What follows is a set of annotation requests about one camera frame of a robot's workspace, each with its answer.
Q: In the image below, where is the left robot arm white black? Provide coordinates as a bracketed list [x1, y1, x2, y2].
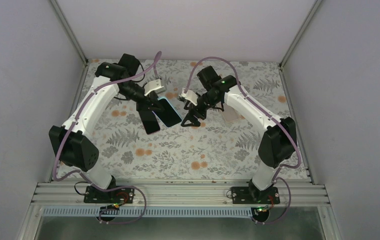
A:
[49, 51, 163, 203]

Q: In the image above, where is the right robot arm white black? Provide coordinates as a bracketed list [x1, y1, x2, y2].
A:
[179, 66, 298, 204]

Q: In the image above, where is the floral patterned table mat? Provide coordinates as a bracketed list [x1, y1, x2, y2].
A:
[57, 58, 310, 181]

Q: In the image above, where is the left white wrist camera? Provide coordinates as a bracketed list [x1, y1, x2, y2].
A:
[143, 78, 166, 96]

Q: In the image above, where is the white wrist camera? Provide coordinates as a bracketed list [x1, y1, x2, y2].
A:
[179, 88, 199, 106]
[143, 78, 166, 96]

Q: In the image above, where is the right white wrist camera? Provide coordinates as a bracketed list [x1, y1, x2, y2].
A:
[179, 88, 199, 106]

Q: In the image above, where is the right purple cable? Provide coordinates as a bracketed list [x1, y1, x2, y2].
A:
[181, 56, 302, 186]

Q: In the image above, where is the purple cable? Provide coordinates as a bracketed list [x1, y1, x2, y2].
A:
[181, 56, 302, 186]
[52, 50, 163, 196]

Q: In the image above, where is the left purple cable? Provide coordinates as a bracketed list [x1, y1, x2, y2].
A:
[52, 50, 163, 196]

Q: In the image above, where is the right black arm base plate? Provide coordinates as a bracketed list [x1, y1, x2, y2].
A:
[225, 186, 281, 205]

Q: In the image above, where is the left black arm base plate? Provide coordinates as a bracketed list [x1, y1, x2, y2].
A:
[83, 186, 135, 204]

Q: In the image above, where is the aluminium rail base frame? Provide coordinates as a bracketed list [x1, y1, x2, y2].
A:
[18, 178, 341, 240]

